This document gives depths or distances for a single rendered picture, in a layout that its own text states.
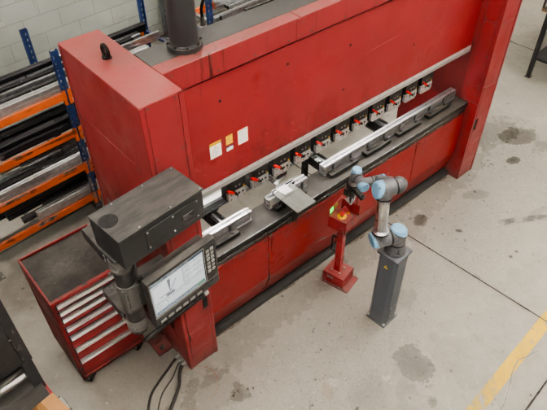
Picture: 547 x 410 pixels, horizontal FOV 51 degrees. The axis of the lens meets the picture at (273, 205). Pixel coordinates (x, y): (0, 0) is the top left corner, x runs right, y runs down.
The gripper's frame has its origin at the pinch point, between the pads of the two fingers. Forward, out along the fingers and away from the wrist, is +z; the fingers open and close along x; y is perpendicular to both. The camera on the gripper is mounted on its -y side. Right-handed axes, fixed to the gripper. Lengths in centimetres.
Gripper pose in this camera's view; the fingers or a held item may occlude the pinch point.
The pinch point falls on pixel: (352, 203)
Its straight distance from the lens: 432.9
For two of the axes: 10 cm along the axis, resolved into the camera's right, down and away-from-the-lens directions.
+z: -0.6, 6.9, 7.2
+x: -5.9, 5.6, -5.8
